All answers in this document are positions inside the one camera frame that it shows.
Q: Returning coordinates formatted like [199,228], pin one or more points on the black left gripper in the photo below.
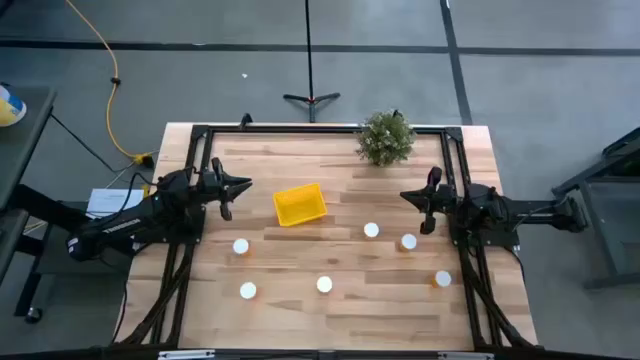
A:
[212,186]

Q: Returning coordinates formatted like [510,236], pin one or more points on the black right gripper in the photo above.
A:
[442,199]

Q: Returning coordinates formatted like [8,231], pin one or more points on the white cup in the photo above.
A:
[408,242]
[248,290]
[324,284]
[241,246]

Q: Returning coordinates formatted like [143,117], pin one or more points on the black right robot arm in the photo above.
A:
[540,209]

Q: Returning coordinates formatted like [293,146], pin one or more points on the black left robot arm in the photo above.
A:
[125,225]

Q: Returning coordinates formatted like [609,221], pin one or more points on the yellow plastic basket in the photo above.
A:
[300,206]

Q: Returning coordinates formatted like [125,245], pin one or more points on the small black clamp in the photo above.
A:
[245,120]

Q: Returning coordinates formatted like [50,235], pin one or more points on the green potted plant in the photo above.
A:
[385,139]

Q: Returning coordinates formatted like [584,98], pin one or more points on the black tripod stand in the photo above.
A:
[310,50]

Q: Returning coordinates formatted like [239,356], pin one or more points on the black front crossbar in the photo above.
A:
[350,356]

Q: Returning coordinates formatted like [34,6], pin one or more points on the black stand leg with caster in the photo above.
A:
[45,205]

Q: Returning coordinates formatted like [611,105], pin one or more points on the dark grey metal stand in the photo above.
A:
[610,250]

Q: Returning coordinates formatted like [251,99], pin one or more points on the dark grey side table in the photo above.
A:
[22,160]

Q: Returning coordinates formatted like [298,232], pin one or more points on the blue yellow wipes tub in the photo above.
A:
[10,107]

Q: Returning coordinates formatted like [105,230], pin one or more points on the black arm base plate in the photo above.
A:
[192,232]
[490,240]

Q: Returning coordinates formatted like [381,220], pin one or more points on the black aluminium table frame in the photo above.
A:
[325,129]

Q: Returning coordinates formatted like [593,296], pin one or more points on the silver metal bracket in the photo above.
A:
[465,356]
[186,355]

